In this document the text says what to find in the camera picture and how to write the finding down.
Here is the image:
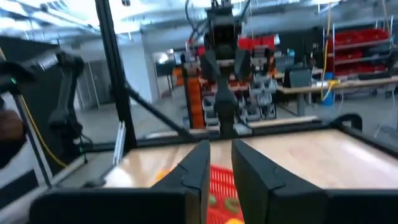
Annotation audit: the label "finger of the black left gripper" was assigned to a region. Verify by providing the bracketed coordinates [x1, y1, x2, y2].
[201, 50, 221, 83]
[235, 49, 252, 82]

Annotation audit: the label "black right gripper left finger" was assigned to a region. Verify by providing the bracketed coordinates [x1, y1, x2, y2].
[151, 139, 212, 224]

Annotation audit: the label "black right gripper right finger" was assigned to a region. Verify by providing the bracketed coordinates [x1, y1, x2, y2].
[231, 139, 327, 224]

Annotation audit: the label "red plastic basket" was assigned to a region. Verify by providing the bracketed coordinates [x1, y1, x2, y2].
[206, 164, 246, 224]

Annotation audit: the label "red bins atop rack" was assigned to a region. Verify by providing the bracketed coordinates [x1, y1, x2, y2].
[238, 34, 277, 52]

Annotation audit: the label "orange parts shelf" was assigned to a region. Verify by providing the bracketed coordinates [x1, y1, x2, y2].
[182, 60, 206, 130]

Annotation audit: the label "grey parts bin rack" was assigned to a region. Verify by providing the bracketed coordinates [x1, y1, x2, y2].
[201, 46, 277, 128]

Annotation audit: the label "black monitor on workbench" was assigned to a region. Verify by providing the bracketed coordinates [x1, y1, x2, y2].
[283, 67, 313, 88]

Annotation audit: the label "blue waste bin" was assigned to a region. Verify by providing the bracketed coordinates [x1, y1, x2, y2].
[321, 80, 336, 106]

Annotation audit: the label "long wooden workbench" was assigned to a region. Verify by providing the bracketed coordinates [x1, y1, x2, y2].
[276, 75, 398, 116]

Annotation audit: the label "shelf with red bins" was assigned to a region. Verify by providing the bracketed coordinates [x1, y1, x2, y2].
[331, 27, 393, 77]

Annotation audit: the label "black articulated stand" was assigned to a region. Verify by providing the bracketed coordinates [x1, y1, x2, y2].
[0, 35, 86, 156]

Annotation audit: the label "person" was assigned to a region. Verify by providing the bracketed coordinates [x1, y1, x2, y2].
[0, 93, 29, 170]

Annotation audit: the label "orange spring keychain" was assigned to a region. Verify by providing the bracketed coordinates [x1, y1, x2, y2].
[154, 167, 175, 184]

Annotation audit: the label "white frame bracket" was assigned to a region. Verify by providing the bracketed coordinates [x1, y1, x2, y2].
[112, 120, 127, 166]

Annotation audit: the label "yellow cable over workbench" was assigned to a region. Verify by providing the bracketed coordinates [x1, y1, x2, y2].
[319, 0, 333, 102]

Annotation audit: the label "yellow floor cable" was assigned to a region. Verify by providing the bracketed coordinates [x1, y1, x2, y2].
[19, 95, 68, 169]

